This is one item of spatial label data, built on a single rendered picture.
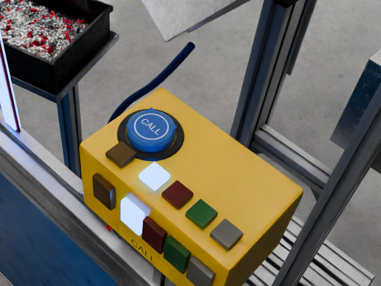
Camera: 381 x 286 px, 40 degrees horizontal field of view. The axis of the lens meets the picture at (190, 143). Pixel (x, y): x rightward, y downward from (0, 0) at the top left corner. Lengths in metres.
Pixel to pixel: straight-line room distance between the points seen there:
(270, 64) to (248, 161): 0.54
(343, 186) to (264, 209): 0.62
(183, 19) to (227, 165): 0.36
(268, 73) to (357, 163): 0.22
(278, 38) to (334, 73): 1.33
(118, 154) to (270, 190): 0.12
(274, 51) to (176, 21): 0.25
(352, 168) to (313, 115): 1.07
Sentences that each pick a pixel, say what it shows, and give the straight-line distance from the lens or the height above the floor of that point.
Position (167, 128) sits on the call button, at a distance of 0.43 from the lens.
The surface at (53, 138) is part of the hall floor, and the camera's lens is 1.83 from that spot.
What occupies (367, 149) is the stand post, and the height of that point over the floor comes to 0.75.
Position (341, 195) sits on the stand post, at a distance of 1.04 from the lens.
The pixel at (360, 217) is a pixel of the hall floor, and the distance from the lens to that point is 1.81.
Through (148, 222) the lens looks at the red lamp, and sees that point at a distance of 0.40.
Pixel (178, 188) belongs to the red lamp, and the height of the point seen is 1.08.
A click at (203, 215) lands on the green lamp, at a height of 1.08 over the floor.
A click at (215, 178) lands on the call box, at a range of 0.41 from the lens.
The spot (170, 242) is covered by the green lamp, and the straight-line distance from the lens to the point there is 0.40.
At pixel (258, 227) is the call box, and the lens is 0.40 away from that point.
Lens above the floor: 1.40
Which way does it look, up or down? 50 degrees down
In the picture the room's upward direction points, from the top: 10 degrees clockwise
